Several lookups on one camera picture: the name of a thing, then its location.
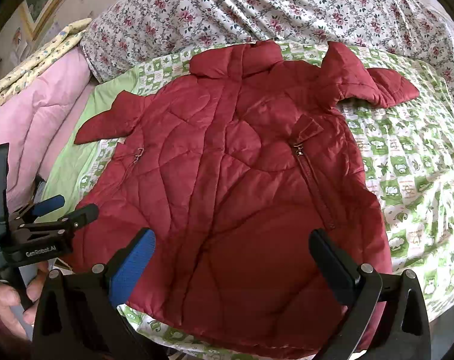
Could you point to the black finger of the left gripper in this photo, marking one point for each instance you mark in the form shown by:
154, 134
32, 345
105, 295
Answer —
79, 218

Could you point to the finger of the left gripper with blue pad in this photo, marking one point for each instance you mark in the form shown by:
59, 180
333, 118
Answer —
29, 213

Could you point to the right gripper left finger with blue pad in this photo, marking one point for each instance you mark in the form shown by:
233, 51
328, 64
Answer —
77, 316

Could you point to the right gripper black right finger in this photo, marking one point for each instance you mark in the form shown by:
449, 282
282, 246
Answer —
403, 331

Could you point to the red quilted puffer jacket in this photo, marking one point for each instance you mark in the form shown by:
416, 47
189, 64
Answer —
232, 166

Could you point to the person's left hand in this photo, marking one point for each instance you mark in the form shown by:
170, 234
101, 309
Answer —
9, 298

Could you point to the pink quilted blanket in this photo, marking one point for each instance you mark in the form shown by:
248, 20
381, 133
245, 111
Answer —
37, 123

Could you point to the yellow floral folded cloth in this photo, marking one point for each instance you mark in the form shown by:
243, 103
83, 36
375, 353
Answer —
36, 64

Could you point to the floral rose bedsheet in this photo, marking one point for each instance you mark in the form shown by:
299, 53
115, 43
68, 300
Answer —
134, 31

